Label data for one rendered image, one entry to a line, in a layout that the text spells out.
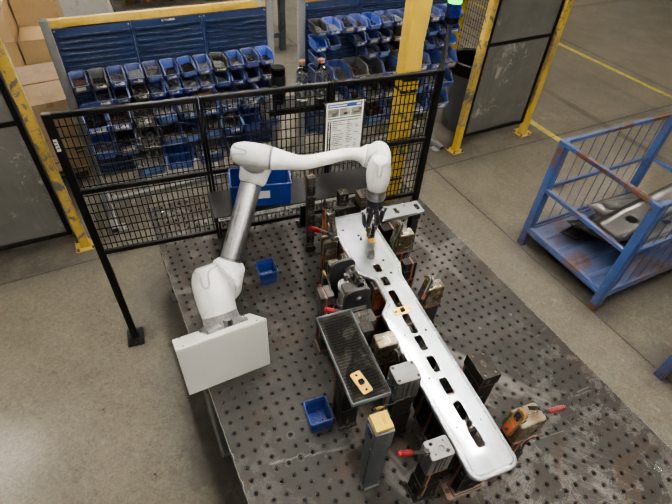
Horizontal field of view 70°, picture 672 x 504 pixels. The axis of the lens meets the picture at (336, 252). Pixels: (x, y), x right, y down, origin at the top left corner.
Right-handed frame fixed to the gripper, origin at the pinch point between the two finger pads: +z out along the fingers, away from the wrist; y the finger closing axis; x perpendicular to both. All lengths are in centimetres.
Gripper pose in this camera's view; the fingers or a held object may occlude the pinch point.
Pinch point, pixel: (371, 231)
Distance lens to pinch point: 231.5
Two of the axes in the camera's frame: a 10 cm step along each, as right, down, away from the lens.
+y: -9.4, 2.0, -2.8
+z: -0.5, 7.2, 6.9
